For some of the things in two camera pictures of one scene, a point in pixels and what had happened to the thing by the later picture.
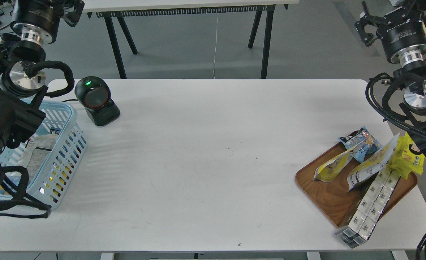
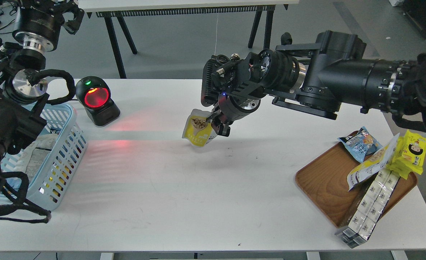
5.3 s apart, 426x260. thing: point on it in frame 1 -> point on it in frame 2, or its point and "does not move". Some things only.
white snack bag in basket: [36, 150] does not move
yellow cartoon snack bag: [404, 162] does not move
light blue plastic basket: [51, 155] does not move
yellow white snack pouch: [331, 169] -> [200, 131]
